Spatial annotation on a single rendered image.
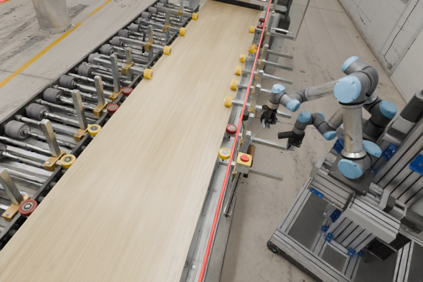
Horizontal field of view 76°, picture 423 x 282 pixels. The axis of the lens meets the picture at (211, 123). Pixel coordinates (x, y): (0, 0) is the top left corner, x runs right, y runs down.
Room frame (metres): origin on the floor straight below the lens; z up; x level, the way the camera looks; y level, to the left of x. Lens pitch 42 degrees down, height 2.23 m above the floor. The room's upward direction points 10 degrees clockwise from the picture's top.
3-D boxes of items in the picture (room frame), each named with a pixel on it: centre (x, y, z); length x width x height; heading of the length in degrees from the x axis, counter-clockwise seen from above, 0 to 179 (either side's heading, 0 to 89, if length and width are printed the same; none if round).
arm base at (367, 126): (1.54, -1.13, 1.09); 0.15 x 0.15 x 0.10
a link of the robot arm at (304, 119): (1.42, -0.59, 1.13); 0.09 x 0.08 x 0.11; 117
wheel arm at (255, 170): (1.20, -0.32, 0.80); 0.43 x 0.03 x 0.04; 83
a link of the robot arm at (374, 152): (1.11, -0.87, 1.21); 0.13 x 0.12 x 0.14; 136
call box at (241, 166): (0.91, -0.19, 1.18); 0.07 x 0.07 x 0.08; 83
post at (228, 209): (0.91, -0.19, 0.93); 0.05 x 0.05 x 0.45; 83
